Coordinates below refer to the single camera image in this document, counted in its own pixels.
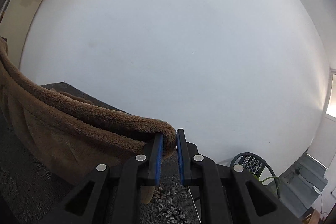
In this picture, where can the black patterned table cloth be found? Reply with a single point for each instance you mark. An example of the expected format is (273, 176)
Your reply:
(31, 190)

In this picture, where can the brown fleece garment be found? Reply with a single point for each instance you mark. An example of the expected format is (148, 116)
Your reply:
(69, 135)

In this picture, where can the wooden chair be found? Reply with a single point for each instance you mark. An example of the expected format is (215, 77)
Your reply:
(315, 217)

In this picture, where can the black mesh chair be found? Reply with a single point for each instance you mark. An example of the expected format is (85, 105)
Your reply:
(255, 165)

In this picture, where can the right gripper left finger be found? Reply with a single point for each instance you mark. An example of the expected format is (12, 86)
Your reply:
(111, 194)

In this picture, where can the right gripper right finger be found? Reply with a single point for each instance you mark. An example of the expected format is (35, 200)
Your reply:
(228, 194)

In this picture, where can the beige cabinet door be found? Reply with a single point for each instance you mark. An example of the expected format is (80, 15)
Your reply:
(16, 19)

